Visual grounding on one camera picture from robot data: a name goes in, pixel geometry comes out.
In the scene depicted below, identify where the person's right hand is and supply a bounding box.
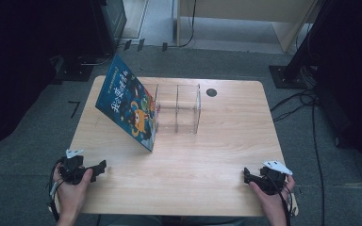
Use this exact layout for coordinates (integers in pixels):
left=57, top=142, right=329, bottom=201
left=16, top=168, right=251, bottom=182
left=249, top=175, right=296, bottom=220

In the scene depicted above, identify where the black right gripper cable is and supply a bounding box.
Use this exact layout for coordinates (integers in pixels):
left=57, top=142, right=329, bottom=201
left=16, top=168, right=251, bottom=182
left=264, top=174, right=297, bottom=226

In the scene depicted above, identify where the dark curtain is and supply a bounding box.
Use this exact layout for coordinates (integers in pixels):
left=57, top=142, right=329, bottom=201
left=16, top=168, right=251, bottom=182
left=307, top=0, right=362, bottom=177
left=0, top=0, right=95, bottom=155

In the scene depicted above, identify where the dark stand base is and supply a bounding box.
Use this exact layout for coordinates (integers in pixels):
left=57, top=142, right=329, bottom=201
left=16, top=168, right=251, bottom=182
left=54, top=54, right=95, bottom=83

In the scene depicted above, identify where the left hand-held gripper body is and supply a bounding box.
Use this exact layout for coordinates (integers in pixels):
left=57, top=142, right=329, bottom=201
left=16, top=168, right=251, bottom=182
left=58, top=149, right=91, bottom=186

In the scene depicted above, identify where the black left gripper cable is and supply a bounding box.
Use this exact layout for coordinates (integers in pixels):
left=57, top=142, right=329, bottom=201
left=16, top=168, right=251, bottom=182
left=47, top=159, right=64, bottom=226

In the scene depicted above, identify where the clear acrylic book rack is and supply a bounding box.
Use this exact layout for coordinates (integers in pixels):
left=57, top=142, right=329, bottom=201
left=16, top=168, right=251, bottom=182
left=152, top=82, right=203, bottom=136

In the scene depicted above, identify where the light wooden furniture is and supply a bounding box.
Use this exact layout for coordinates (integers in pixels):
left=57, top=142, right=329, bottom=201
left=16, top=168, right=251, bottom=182
left=175, top=0, right=320, bottom=54

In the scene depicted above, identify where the long black floor cable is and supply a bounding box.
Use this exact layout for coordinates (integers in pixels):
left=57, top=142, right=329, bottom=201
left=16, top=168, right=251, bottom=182
left=310, top=100, right=327, bottom=226

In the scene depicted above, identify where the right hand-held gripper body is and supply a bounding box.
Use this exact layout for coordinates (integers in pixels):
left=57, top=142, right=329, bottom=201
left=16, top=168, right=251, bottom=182
left=258, top=160, right=294, bottom=195

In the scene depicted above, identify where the black hanging cable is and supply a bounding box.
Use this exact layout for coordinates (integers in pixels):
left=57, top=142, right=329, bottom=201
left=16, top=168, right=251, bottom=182
left=161, top=0, right=198, bottom=53

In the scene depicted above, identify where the blue cartoon picture book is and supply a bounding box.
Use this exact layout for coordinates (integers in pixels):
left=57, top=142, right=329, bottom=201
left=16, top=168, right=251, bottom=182
left=94, top=54, right=157, bottom=153

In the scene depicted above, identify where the black stand base plate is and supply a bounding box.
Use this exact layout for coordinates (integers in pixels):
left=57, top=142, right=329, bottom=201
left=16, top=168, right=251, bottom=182
left=268, top=64, right=310, bottom=90

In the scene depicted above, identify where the looped black floor cable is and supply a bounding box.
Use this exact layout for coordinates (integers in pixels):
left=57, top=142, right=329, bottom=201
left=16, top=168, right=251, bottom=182
left=270, top=89, right=319, bottom=123

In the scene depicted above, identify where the black cabinet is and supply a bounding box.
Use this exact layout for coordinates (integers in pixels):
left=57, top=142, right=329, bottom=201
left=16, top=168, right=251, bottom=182
left=89, top=0, right=128, bottom=59

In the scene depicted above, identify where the person's clothing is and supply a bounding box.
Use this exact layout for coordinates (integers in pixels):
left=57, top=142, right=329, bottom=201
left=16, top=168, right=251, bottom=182
left=105, top=215, right=244, bottom=226

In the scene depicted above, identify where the person's left hand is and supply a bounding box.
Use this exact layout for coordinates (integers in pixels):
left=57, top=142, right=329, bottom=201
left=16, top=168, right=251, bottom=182
left=52, top=170, right=93, bottom=219

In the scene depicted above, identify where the black metal stand pole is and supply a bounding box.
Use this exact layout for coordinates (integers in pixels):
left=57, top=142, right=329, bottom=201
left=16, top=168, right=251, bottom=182
left=283, top=0, right=338, bottom=81

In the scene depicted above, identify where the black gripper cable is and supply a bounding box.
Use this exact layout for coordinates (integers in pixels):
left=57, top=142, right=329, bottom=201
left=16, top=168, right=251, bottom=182
left=47, top=159, right=64, bottom=226
left=264, top=174, right=297, bottom=226

